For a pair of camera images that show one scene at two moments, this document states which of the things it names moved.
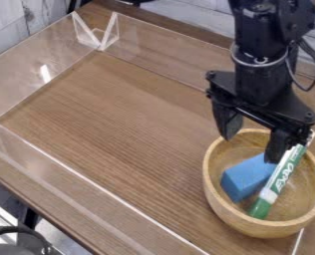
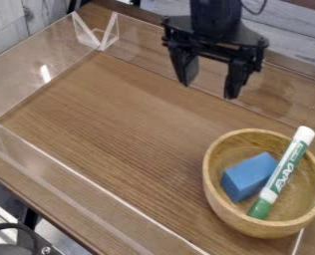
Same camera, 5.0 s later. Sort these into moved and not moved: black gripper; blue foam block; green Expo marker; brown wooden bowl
Moved: black gripper
Not moved: brown wooden bowl; blue foam block; green Expo marker
